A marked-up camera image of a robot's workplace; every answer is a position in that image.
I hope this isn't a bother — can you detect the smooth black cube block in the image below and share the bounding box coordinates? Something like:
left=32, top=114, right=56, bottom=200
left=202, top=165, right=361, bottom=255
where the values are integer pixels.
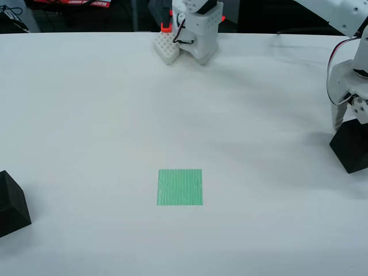
left=329, top=117, right=368, bottom=174

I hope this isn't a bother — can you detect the black cube block with seams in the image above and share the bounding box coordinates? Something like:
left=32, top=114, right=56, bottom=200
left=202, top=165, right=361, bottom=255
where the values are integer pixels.
left=0, top=170, right=32, bottom=239

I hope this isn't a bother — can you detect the green striped square marker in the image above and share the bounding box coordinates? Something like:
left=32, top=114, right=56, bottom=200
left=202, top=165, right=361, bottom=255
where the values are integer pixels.
left=156, top=168, right=204, bottom=206

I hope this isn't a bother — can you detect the white perforated base block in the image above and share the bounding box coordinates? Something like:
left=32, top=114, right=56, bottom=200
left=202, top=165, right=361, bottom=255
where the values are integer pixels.
left=152, top=30, right=181, bottom=65

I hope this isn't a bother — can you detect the red printed sign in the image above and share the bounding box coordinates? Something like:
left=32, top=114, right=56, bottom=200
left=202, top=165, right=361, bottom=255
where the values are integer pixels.
left=33, top=0, right=112, bottom=9

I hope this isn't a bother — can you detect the red white servo wire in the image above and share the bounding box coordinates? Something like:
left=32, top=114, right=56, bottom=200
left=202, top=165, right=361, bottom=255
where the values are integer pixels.
left=325, top=36, right=361, bottom=106
left=172, top=16, right=189, bottom=45

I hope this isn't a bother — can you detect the black camera cable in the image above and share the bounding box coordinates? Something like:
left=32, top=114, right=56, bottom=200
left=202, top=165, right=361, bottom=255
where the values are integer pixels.
left=276, top=26, right=346, bottom=37

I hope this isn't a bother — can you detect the black cable bundle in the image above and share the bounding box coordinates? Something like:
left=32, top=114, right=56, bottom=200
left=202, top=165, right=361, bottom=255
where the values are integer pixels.
left=0, top=5, right=30, bottom=32

